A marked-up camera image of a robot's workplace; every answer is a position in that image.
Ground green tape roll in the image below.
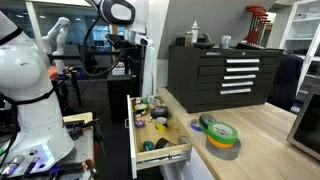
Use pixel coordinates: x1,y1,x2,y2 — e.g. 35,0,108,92
207,122,238,144

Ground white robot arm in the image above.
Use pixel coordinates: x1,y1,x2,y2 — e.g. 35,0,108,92
0,0,153,179

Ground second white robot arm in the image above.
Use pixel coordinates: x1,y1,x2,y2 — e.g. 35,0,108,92
42,17,70,56

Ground large black tape roll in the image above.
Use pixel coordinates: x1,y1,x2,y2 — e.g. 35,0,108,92
151,107,169,119

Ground yellow black tape roll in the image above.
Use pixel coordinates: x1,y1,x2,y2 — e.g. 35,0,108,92
155,117,167,131

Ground purple tape roll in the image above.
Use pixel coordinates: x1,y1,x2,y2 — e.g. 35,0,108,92
134,119,145,128

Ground open wooden drawer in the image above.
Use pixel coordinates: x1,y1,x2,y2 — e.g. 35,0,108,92
126,96,192,179

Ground blue tape roll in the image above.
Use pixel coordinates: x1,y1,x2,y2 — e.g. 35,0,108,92
190,119,201,131

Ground dark grey tape roll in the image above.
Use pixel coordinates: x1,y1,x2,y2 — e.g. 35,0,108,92
199,113,215,133

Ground small black tape roll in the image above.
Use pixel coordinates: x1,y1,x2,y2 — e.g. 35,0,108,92
155,138,171,149

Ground clear tape roll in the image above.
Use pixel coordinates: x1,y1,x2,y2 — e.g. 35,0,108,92
177,136,190,145

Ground teal tape roll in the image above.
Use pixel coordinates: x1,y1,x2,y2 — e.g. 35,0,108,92
142,141,155,151

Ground orange tape roll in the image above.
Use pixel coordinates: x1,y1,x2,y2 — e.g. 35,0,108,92
207,135,234,149

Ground large grey tape roll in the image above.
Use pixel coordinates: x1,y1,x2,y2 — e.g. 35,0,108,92
206,139,241,160

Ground black tool chest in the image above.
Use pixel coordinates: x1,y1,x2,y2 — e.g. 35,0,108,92
167,46,283,113

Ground white squeeze bottle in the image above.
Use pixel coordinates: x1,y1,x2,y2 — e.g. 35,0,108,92
191,20,199,43

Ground silver metal can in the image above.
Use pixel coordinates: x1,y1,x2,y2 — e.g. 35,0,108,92
219,36,231,49

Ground white cabinet drawers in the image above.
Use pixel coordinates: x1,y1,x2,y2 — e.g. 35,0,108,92
160,158,215,180

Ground black office chair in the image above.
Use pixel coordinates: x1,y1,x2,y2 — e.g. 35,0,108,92
267,54,303,111

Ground grey monitor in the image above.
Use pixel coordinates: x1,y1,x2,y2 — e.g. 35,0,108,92
287,87,320,161

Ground red T-handle hex keys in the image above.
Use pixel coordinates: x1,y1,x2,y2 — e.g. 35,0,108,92
246,5,270,45

